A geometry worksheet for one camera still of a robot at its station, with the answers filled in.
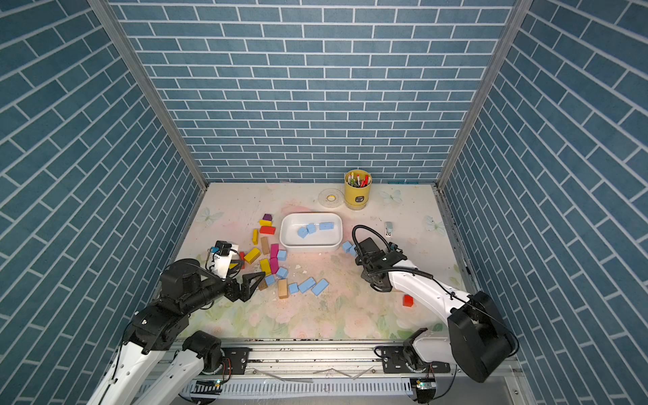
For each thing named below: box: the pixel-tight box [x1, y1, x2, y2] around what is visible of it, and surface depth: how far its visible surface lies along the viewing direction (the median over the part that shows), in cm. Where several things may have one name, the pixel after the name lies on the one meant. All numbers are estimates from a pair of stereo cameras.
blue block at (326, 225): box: [318, 221, 335, 231], surface depth 107 cm
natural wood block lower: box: [278, 278, 288, 299], surface depth 88 cm
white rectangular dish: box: [279, 212, 344, 254], surface depth 104 cm
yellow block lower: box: [259, 258, 273, 276], surface depth 95 cm
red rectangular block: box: [259, 226, 276, 236], surface depth 106 cm
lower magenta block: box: [270, 257, 280, 275], surface depth 96 cm
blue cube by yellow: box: [276, 266, 289, 280], surface depth 91 cm
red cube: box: [402, 294, 415, 308], surface depth 87 cm
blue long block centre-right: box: [311, 278, 330, 297], surface depth 90 cm
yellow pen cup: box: [344, 169, 373, 211], surface depth 107 cm
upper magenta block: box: [270, 243, 280, 260], surface depth 101 cm
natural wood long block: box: [260, 236, 270, 255], surface depth 101 cm
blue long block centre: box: [297, 276, 317, 294], surface depth 90 cm
